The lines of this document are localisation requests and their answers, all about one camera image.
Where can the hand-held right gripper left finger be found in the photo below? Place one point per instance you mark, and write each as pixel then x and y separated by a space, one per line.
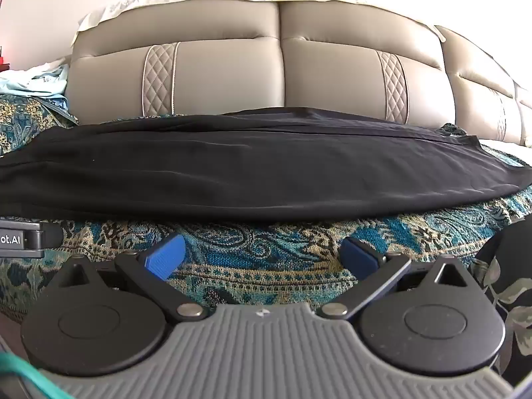
pixel 164 255

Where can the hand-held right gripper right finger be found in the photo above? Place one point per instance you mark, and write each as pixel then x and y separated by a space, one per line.
pixel 357 257

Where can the black pants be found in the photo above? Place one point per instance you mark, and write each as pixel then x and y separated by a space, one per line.
pixel 249 166

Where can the teal paisley blanket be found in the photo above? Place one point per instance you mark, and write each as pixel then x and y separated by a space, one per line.
pixel 270 253

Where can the dark floral clothing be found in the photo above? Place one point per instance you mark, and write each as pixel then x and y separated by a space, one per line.
pixel 509 266

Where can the light blue cloth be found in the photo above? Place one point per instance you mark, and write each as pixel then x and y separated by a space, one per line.
pixel 29 83

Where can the red box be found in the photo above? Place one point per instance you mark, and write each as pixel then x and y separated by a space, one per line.
pixel 2 59

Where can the beige leather headboard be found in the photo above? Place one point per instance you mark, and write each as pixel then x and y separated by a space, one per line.
pixel 232 66

